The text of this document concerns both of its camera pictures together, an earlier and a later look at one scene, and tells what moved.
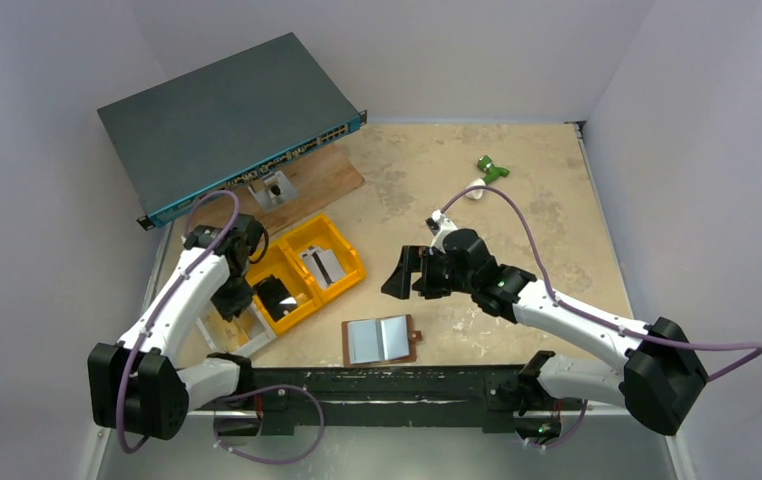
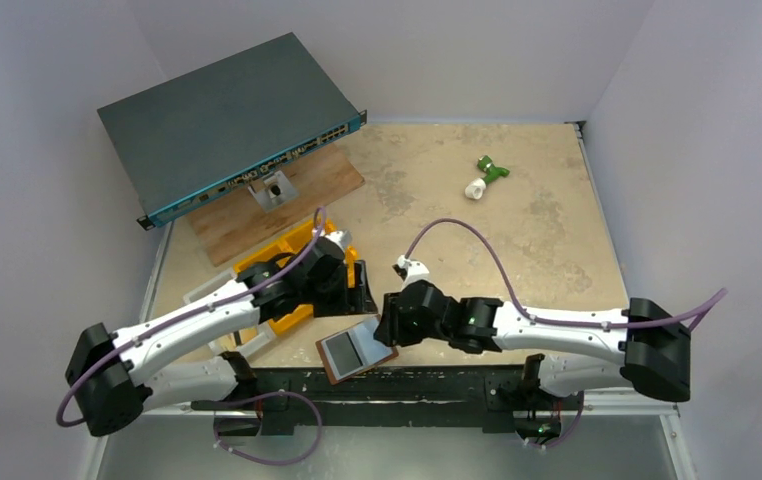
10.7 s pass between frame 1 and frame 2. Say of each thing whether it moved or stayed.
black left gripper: moved
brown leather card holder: moved
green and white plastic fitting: stayed
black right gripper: moved
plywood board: stayed
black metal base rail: stayed
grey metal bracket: stayed
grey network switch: stayed
